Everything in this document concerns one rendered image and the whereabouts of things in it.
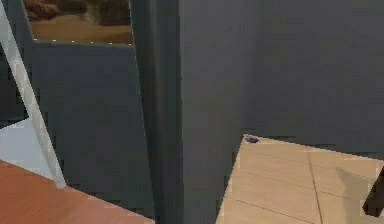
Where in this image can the small blue floor object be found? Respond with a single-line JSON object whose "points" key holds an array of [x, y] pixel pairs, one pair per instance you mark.
{"points": [[251, 138]]}

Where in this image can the brown framed wall picture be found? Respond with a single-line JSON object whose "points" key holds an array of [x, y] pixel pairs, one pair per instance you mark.
{"points": [[80, 23]]}

